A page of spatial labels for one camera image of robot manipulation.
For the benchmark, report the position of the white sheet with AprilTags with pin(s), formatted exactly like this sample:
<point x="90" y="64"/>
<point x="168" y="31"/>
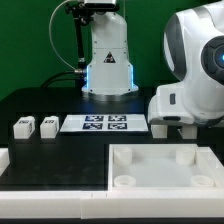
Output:
<point x="104" y="123"/>

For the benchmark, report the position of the white square tabletop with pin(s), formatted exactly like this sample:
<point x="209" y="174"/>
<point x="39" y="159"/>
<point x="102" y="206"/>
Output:
<point x="148" y="166"/>

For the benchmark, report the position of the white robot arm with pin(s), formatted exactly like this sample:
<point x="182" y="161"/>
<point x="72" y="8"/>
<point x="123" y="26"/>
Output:
<point x="193" y="46"/>

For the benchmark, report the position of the white obstacle fence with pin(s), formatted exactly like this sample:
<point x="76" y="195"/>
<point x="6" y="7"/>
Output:
<point x="121" y="203"/>

